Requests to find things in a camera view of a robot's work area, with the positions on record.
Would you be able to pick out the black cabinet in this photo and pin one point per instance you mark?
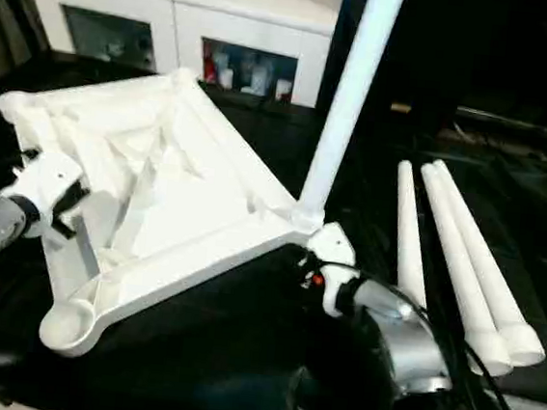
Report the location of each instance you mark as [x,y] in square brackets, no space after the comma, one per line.
[487,51]

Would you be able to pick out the red bottle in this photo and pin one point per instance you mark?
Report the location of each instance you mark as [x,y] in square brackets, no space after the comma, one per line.
[211,65]

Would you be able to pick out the white plastic table top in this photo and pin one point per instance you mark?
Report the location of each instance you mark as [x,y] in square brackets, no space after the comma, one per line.
[169,180]

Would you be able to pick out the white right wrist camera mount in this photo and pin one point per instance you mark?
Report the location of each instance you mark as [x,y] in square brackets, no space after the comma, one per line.
[335,245]

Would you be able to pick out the white plastic table leg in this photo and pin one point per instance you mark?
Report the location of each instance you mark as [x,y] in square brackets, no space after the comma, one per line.
[486,264]
[351,101]
[409,228]
[461,271]

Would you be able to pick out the small gold label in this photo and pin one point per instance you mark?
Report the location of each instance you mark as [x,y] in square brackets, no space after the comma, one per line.
[400,107]

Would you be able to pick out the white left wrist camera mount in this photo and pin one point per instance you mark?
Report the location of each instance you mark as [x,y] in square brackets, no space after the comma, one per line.
[48,183]

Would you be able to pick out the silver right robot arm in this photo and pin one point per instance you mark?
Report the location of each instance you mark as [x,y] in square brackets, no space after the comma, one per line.
[411,339]

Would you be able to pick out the black work mat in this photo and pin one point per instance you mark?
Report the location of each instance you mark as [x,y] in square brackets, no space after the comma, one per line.
[215,354]

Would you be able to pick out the small white cup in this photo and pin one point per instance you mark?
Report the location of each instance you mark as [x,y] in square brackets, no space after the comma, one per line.
[283,89]

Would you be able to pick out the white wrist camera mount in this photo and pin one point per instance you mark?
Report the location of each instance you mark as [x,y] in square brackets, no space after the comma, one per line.
[335,245]
[48,183]

